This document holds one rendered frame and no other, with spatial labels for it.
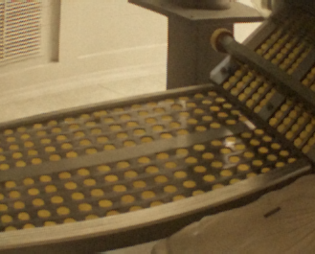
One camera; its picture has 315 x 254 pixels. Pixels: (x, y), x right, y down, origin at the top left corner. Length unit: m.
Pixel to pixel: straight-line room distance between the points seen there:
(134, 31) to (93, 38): 0.26
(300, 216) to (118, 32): 2.80
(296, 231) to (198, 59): 0.87
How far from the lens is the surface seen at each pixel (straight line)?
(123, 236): 0.40
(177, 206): 0.42
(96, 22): 3.04
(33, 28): 2.91
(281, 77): 0.55
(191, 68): 1.20
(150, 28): 3.19
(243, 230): 0.36
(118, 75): 3.15
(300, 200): 0.39
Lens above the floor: 1.20
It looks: 27 degrees down
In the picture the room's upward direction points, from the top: 1 degrees clockwise
